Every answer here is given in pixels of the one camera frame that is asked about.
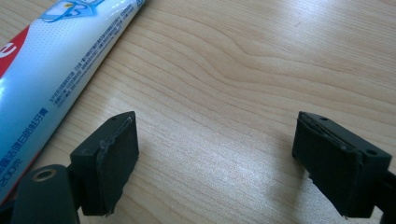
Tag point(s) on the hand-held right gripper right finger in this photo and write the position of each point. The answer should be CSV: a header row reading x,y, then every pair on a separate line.
x,y
336,168

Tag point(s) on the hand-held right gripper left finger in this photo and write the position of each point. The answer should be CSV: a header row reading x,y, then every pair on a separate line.
x,y
106,161

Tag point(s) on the blue white toothpaste tube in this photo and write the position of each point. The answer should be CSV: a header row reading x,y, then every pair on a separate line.
x,y
46,68

